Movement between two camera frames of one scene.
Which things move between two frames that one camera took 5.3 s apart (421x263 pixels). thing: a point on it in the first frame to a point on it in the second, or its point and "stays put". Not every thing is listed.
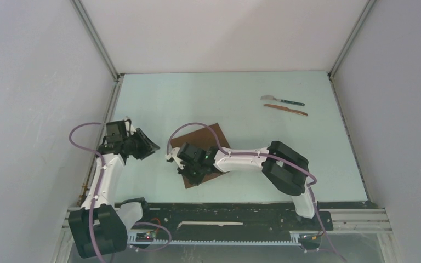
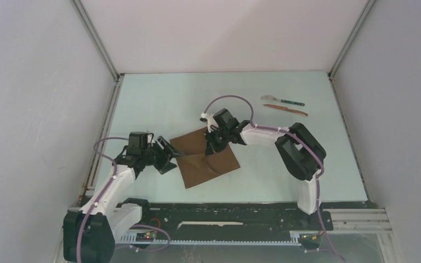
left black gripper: x=148 y=147 to x=172 y=152
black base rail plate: x=228 y=218 stays put
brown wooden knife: x=293 y=110 stays put
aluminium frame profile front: x=360 y=221 stays put
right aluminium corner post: x=366 y=10 stays put
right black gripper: x=183 y=169 to x=211 y=146
